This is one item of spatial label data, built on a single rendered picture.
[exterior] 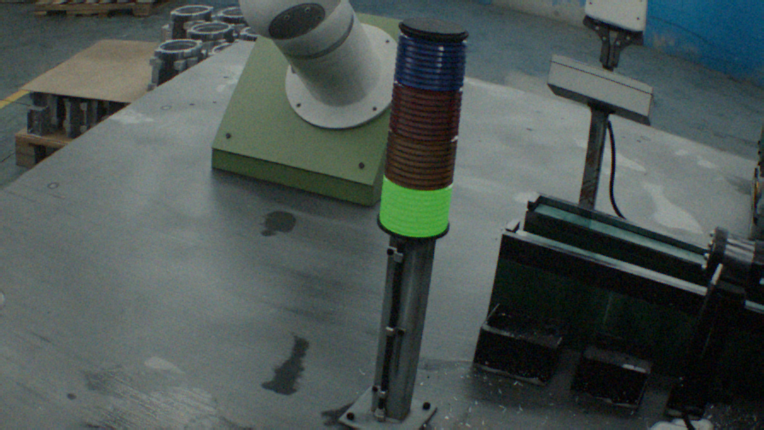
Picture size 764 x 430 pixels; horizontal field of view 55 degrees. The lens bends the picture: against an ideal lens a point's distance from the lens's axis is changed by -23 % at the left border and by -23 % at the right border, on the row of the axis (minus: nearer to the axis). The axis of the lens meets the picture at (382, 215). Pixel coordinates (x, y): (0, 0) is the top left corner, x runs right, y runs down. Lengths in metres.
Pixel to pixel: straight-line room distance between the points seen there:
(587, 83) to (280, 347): 0.56
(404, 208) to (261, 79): 0.73
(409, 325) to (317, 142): 0.59
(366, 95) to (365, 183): 0.14
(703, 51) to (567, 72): 5.38
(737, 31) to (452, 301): 5.61
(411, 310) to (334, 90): 0.56
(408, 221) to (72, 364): 0.45
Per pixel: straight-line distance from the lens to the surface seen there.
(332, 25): 1.22
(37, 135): 3.53
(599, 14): 1.31
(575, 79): 1.28
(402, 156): 0.78
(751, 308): 1.05
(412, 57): 0.75
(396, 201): 0.80
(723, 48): 6.63
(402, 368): 0.90
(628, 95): 1.26
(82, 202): 1.39
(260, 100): 1.47
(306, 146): 1.41
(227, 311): 1.11
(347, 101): 1.39
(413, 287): 0.85
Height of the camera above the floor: 1.41
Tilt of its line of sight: 26 degrees down
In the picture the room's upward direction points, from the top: 6 degrees clockwise
